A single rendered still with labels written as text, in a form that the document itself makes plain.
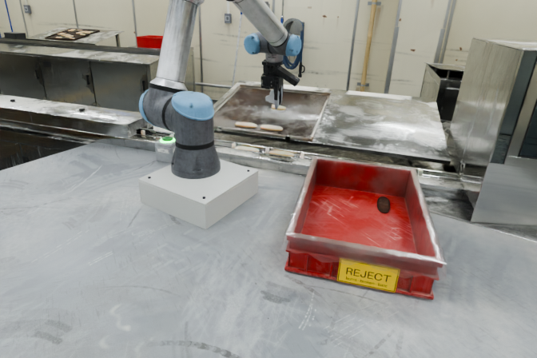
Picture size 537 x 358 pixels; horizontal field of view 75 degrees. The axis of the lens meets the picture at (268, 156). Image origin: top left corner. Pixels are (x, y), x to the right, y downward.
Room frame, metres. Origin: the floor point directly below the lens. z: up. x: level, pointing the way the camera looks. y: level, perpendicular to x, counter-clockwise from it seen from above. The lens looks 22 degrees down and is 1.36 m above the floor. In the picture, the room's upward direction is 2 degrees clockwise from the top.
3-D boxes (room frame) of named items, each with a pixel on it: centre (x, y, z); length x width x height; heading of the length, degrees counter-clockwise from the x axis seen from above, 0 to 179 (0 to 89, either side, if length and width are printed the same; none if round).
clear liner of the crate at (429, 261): (0.82, -0.25, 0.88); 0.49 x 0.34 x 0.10; 167
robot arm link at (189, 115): (1.00, 0.23, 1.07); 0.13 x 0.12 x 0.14; 52
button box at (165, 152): (1.25, 0.38, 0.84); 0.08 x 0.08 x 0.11; 74
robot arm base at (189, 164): (1.00, 0.22, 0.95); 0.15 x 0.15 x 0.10
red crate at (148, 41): (4.87, 1.49, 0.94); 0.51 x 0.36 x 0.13; 78
